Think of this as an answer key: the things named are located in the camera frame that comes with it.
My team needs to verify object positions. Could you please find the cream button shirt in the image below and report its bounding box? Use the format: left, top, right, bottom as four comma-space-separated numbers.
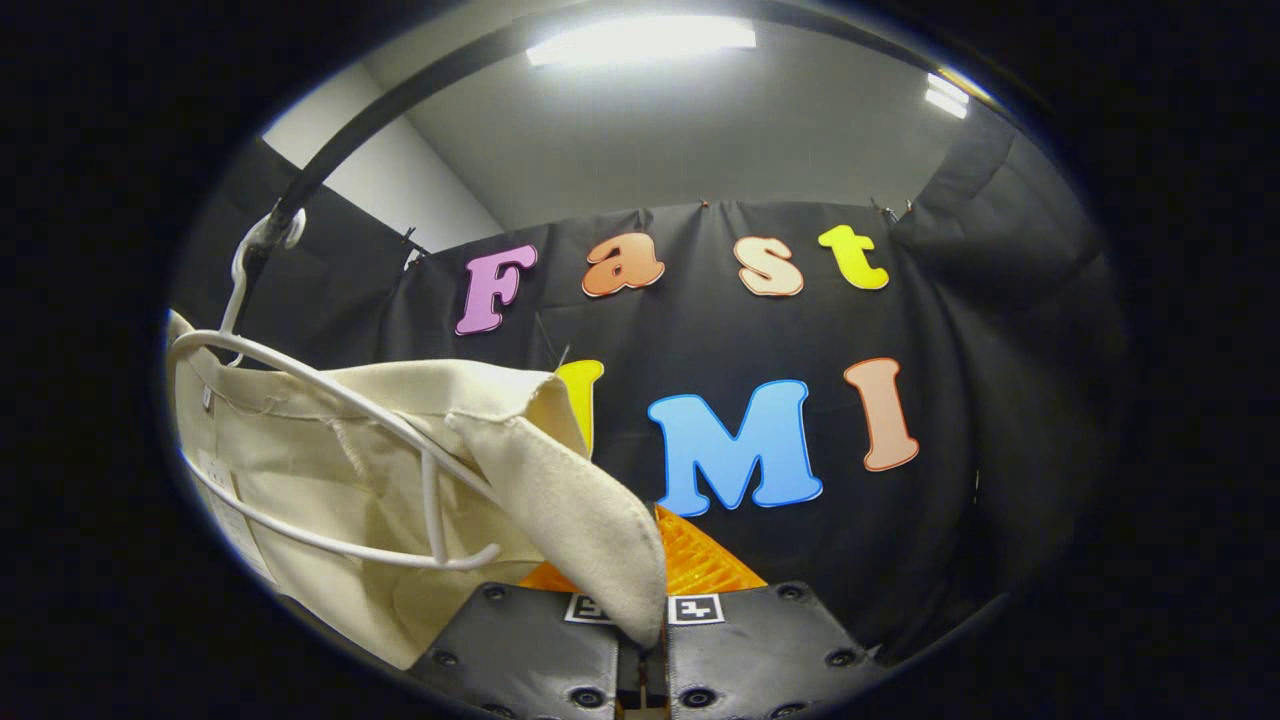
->
165, 310, 669, 671

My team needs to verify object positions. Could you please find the small ceiling light panel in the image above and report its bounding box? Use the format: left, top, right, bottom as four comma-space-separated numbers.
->
925, 72, 971, 119

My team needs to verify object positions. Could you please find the black backdrop cloth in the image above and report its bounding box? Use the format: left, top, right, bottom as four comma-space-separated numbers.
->
170, 110, 1131, 661

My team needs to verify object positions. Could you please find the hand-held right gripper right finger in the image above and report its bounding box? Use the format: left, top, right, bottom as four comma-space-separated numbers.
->
655, 505, 891, 720

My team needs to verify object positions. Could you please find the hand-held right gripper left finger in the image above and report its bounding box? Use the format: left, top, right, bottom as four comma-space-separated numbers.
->
410, 560, 641, 720

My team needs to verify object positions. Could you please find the black clothes rack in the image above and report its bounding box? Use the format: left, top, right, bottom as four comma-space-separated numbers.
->
240, 0, 1051, 301

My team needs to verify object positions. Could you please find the white plastic hanger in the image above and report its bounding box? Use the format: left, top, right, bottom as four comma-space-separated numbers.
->
165, 208, 506, 571

